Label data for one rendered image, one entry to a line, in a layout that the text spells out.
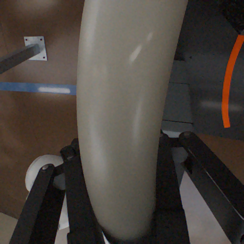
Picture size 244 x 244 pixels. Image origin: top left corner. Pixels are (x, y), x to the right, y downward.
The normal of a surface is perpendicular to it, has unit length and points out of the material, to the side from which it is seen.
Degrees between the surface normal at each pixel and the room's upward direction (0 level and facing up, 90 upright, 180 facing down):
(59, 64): 0
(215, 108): 0
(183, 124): 90
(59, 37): 0
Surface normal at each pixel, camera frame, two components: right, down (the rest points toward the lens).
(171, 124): -0.04, -0.81
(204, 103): -0.25, 0.57
